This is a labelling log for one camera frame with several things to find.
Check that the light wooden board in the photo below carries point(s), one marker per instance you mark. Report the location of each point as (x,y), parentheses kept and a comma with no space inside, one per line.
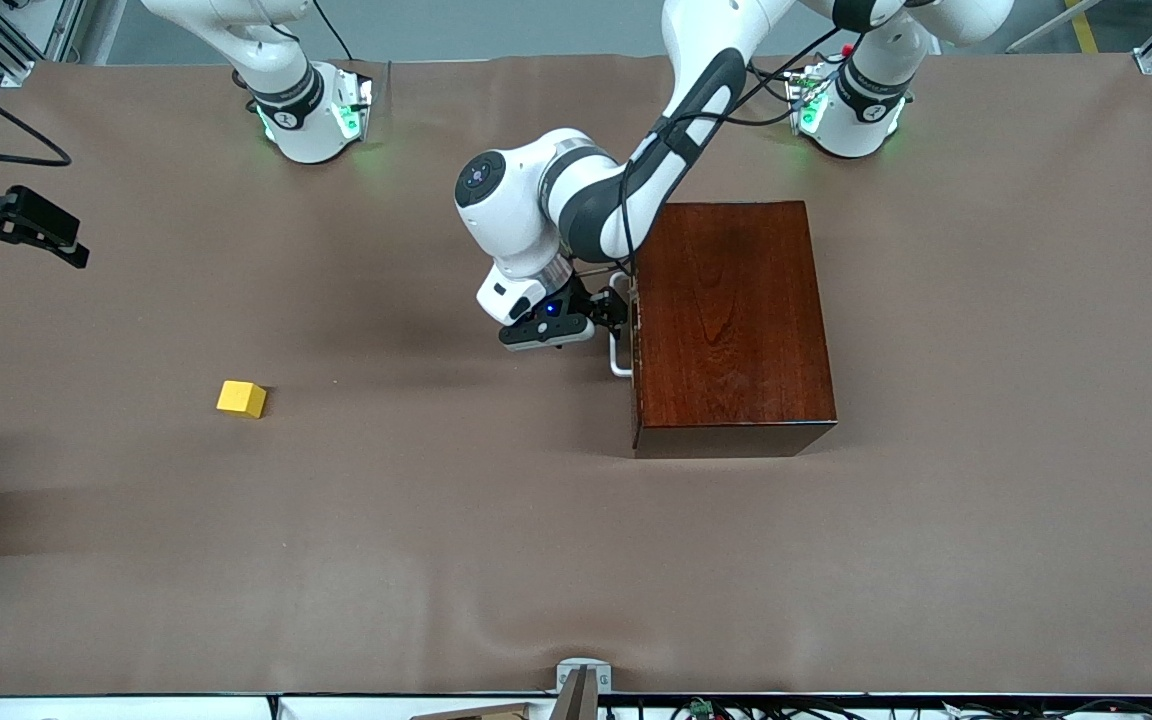
(496,713)

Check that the brown table cover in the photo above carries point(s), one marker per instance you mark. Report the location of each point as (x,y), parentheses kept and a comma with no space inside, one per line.
(336,560)

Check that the yellow floor tape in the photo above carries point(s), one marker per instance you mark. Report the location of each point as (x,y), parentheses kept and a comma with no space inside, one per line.
(1084,30)

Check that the dark red wooden cabinet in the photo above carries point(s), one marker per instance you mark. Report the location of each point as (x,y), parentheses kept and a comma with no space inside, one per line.
(726,320)

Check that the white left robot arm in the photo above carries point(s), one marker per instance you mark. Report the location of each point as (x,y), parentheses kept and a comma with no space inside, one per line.
(516,200)

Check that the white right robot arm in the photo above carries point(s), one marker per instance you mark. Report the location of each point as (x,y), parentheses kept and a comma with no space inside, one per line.
(301,130)

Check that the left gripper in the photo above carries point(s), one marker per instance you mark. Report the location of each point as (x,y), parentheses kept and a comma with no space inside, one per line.
(584,300)

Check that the grey metal bracket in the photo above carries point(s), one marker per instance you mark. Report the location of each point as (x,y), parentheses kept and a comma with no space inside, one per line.
(586,680)

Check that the yellow wooden block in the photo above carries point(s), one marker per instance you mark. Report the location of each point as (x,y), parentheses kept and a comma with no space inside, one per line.
(239,398)

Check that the green connector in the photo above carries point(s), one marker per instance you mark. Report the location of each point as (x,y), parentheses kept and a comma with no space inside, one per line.
(701,708)

